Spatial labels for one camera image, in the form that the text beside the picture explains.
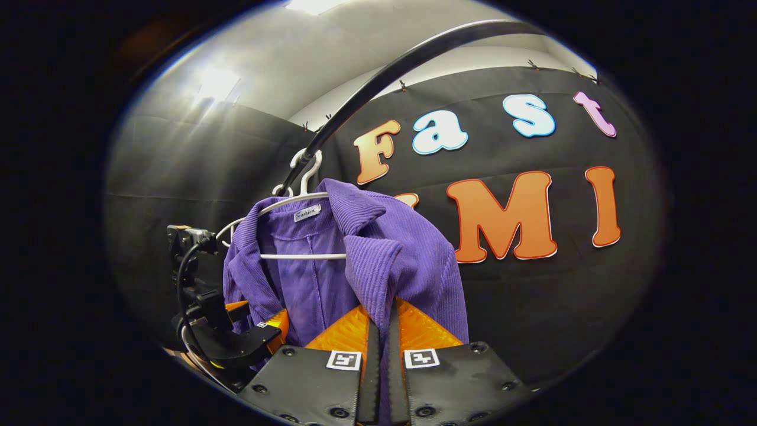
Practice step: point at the plain black backdrop cloth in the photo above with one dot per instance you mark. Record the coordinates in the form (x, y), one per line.
(165, 177)

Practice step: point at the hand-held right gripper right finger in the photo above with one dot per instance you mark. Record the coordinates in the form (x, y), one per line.
(396, 378)

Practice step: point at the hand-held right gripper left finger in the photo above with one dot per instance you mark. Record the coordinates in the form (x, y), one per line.
(369, 378)

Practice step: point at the white hanger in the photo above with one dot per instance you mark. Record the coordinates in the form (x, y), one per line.
(307, 256)

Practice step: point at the ceiling light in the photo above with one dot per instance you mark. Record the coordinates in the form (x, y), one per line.
(313, 6)

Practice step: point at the black clothes rack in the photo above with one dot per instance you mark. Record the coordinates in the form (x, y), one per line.
(378, 77)

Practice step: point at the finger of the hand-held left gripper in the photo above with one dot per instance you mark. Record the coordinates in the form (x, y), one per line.
(222, 307)
(248, 343)

